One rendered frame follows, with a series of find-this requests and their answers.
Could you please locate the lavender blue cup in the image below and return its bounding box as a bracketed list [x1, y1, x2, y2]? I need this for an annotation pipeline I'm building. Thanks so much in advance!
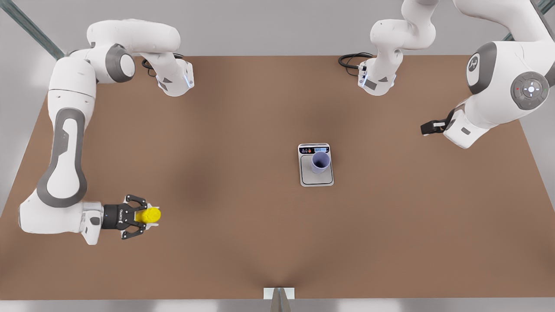
[311, 151, 331, 175]

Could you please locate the yellow sauce bottle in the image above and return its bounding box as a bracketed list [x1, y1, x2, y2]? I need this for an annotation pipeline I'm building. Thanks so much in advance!
[134, 207, 162, 225]

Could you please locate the black cable loop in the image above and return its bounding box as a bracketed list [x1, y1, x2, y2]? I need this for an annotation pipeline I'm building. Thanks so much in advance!
[141, 53, 185, 78]
[338, 52, 376, 78]

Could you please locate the grey kitchen scale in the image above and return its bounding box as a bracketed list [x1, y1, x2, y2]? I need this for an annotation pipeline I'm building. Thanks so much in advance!
[297, 143, 335, 187]

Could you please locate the white frame post foot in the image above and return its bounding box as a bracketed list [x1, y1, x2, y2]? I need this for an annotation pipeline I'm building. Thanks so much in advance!
[263, 287, 296, 301]

